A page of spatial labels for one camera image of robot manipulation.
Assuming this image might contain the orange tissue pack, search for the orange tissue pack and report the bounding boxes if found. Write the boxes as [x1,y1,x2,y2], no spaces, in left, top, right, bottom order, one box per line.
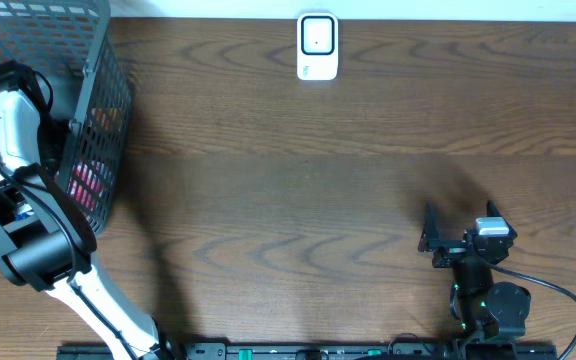
[91,107,122,132]

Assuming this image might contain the purple pink tissue pack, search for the purple pink tissue pack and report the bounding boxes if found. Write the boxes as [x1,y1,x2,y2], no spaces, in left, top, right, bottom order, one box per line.
[68,161,107,212]

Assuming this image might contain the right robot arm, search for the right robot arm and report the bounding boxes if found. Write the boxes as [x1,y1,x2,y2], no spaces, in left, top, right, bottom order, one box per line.
[418,201,531,359]

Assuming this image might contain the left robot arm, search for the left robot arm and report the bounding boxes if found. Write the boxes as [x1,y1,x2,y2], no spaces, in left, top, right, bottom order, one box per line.
[0,60,185,359]

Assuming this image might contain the grey plastic mesh basket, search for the grey plastic mesh basket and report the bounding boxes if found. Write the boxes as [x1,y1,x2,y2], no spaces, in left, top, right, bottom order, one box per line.
[0,0,132,234]

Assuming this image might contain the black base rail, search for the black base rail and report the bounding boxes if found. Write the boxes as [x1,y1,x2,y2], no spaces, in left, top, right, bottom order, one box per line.
[56,341,559,360]

